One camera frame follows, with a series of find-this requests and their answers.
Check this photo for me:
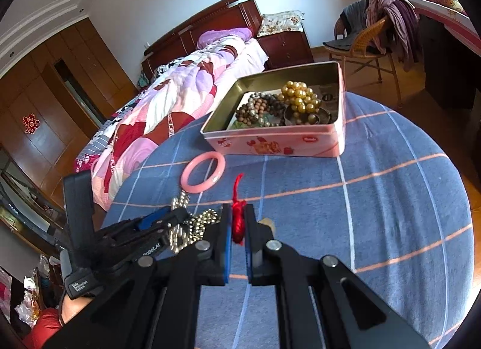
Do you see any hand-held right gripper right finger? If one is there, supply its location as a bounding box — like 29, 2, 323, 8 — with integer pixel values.
242, 204, 433, 349

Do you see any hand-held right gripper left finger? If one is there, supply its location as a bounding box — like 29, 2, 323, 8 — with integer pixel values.
43, 204, 235, 349

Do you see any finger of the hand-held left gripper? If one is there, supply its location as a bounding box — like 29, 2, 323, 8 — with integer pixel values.
100, 207, 188, 239
122, 217, 197, 264

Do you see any red tassel cord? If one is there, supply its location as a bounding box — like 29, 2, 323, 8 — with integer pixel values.
230, 173, 277, 247

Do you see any silver bead chain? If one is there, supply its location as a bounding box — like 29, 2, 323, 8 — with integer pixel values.
169, 191, 221, 252

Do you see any pink bangle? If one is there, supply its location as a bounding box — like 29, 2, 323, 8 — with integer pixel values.
180, 151, 226, 194

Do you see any pink tin box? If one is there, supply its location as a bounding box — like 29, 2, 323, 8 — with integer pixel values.
200, 61, 346, 158

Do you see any wooden bead bracelet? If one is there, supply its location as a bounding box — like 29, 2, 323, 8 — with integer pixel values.
235, 92, 288, 128

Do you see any silver bangle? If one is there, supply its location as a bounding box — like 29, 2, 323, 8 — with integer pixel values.
283, 104, 331, 126

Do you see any gold pearl necklace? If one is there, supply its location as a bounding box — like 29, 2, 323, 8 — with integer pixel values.
277, 81, 324, 125

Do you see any person's left forearm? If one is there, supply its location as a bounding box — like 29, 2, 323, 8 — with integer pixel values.
23, 294, 94, 349

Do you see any white plastic bag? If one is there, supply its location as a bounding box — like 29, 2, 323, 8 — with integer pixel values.
15, 277, 42, 329

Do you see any blue checked tablecloth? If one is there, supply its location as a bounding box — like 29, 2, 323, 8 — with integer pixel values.
100, 91, 474, 349

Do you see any red paper decoration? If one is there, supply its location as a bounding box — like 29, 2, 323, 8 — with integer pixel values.
23, 113, 41, 135

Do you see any wooden wardrobe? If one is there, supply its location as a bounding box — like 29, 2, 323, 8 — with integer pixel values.
0, 18, 138, 200

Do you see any pink patchwork quilt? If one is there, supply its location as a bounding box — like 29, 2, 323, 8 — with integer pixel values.
75, 39, 249, 207

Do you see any purple pillow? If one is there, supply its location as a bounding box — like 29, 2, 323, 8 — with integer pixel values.
196, 26, 253, 50

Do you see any dark wooden bed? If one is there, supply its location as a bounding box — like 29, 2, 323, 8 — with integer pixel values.
75, 0, 270, 210

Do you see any dark wooden nightstand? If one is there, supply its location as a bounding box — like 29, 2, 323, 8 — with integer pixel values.
256, 27, 315, 70

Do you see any floral pillow with white ground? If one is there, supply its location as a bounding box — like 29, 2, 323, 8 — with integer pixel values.
257, 11, 306, 37

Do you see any rattan chair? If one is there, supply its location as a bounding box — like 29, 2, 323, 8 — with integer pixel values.
324, 14, 403, 106

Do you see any grey garment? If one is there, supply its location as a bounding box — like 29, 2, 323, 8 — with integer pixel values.
324, 0, 376, 51

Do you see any dark wooden desk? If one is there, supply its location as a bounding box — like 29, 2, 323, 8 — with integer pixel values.
415, 11, 481, 110

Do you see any purple garment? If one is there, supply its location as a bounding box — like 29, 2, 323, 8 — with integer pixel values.
366, 0, 420, 73

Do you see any pink desk cloth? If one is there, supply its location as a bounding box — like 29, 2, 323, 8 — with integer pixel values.
406, 0, 476, 40

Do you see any floral pillow with pink ground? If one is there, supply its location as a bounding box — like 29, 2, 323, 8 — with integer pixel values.
426, 0, 469, 16

